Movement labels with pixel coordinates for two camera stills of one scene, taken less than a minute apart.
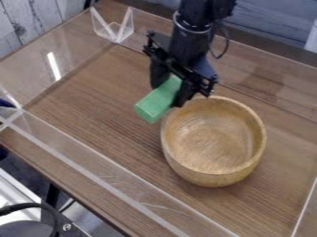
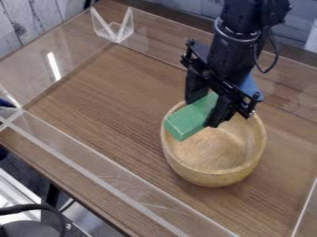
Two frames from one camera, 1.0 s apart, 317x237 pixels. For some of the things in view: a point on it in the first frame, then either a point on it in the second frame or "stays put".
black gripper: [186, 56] to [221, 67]
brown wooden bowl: [212, 139] stays put
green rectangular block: [154, 105] to [190, 118]
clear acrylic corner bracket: [114, 31] stays put
